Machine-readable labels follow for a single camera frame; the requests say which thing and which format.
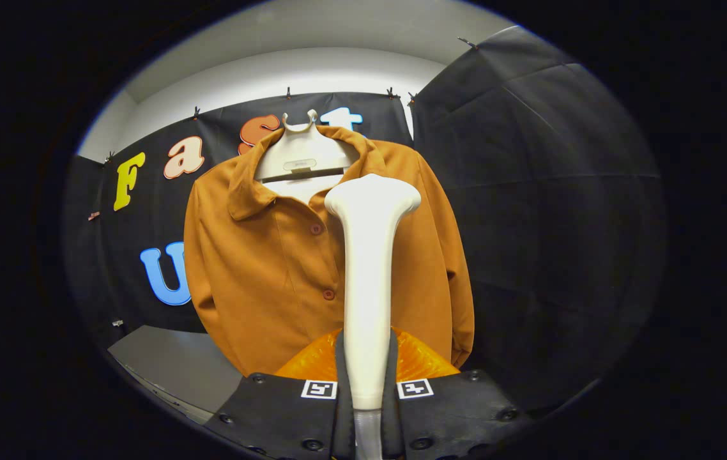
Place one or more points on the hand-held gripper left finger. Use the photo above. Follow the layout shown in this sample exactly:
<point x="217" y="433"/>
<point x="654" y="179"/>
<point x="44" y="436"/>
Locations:
<point x="287" y="415"/>

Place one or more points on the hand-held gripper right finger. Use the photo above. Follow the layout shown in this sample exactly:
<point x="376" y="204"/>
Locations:
<point x="459" y="415"/>

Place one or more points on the orange button-up shirt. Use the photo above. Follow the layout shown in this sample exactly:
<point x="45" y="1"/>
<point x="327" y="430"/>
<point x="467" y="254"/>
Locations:
<point x="261" y="268"/>

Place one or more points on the white garment steamer head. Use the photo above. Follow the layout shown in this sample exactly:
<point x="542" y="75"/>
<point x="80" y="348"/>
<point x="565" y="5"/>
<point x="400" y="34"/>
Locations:
<point x="368" y="287"/>

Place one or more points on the white clothes hanger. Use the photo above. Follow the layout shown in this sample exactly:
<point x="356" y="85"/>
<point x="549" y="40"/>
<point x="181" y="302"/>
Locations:
<point x="299" y="150"/>

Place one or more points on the grey cabinet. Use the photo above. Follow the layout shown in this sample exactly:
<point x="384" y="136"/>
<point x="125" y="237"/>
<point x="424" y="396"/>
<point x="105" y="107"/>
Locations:
<point x="172" y="364"/>

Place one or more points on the row of black backdrop clips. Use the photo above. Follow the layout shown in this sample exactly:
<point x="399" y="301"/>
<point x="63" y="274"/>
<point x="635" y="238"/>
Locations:
<point x="287" y="93"/>

